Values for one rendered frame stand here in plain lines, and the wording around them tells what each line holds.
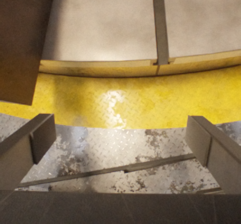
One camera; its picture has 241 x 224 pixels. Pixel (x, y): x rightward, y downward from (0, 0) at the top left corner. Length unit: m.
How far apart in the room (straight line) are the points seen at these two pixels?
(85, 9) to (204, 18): 0.45
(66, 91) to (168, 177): 0.71
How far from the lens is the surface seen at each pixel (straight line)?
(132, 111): 0.93
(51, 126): 0.16
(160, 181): 0.97
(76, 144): 1.00
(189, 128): 0.16
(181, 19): 0.75
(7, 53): 0.64
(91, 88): 0.99
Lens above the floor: 0.93
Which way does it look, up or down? 80 degrees down
